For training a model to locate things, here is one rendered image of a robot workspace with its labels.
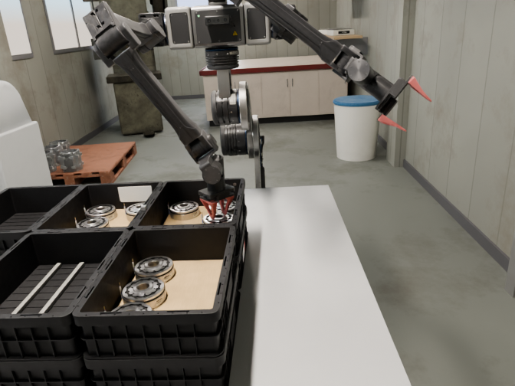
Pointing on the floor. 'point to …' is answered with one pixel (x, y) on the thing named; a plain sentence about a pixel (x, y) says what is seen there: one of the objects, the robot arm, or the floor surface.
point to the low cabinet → (283, 88)
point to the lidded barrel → (356, 127)
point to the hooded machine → (20, 144)
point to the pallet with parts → (88, 161)
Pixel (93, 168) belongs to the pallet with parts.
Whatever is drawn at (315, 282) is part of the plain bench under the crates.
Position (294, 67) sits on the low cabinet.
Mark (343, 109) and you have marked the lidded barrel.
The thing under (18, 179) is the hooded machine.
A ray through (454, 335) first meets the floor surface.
